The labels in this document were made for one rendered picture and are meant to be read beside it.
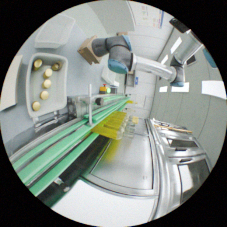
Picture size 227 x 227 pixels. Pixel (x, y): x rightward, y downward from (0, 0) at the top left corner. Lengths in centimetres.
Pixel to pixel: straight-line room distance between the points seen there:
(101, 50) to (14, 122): 58
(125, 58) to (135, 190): 57
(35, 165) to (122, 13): 36
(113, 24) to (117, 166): 47
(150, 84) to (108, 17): 626
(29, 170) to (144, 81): 644
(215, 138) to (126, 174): 161
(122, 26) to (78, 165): 52
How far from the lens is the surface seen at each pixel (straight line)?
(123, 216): 33
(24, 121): 38
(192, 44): 44
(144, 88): 623
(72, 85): 45
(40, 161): 22
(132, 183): 34
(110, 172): 34
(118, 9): 17
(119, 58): 37
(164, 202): 40
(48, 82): 32
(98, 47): 50
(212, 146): 172
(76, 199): 33
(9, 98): 30
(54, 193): 42
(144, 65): 40
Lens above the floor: 112
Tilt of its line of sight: 17 degrees down
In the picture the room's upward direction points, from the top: 101 degrees clockwise
